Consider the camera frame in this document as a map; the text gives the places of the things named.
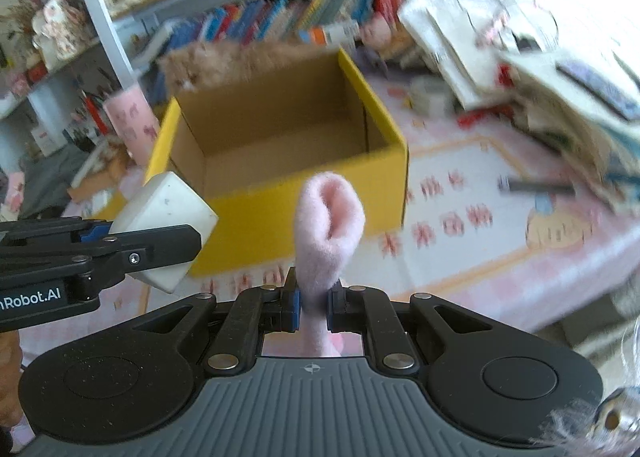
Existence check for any pink pig plush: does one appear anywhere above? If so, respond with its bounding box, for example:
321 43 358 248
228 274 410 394
360 13 396 52

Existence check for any white sponge block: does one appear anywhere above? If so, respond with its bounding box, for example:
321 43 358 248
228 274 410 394
110 171 218 293

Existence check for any pink fuzzy sock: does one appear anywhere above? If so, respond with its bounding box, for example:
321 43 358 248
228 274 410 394
294 172 366 357

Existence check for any grey cloth pile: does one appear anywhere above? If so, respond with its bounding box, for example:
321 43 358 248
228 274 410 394
18 144 90 220

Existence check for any pink sticker cylinder container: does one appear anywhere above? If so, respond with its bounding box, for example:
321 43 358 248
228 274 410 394
103 84 160 166

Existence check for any orange white fluffy cat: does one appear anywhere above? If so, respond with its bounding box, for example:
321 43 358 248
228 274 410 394
156 40 328 95

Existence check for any yellow cardboard box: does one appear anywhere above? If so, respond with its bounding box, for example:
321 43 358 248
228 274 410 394
96 48 410 279

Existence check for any black utility knife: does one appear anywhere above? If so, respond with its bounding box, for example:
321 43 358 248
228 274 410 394
498 177 576 197

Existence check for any pink checkered tablecloth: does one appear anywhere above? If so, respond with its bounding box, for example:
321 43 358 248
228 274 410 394
21 76 639 359

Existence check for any pile of bags and papers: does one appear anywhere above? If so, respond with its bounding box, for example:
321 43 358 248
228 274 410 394
397 0 639 216

